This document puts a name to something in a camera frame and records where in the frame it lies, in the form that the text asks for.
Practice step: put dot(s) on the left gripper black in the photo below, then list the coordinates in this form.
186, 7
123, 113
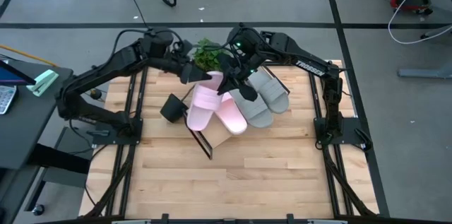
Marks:
184, 72

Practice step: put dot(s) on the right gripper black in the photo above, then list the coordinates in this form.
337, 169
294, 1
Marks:
240, 70

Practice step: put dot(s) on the grey slide sandal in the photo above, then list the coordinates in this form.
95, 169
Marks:
273, 93
256, 111

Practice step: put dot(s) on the pink slide sandal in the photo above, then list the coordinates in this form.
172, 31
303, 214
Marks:
231, 118
203, 104

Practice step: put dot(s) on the wooden shelf with black frame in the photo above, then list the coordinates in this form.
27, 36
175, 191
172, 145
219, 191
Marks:
217, 135

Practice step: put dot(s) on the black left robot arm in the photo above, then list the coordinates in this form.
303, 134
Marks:
106, 65

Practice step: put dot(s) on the green leafy plant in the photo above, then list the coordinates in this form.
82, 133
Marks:
208, 58

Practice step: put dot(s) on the black plant pot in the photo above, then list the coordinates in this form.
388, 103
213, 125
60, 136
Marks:
173, 109

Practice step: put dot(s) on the black round knob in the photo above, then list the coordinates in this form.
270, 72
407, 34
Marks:
95, 94

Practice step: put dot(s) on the mint green stapler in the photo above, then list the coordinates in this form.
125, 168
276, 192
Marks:
42, 82

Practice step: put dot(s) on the yellow rod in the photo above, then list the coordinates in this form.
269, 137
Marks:
28, 54

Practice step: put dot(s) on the black desk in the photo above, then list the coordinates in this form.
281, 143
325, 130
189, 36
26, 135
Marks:
24, 128

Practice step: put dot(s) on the grey desk leg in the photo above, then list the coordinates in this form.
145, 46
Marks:
423, 72

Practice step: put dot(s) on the dark tablet screen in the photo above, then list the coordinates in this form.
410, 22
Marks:
10, 75

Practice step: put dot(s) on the white calculator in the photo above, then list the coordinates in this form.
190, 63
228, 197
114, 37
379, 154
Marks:
5, 98

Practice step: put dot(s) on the black caster wheel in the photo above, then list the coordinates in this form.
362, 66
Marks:
38, 210

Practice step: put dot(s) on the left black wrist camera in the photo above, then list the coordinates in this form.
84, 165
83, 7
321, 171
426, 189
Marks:
182, 47

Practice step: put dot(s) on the black table frame rails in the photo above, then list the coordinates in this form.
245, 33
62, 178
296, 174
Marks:
129, 174

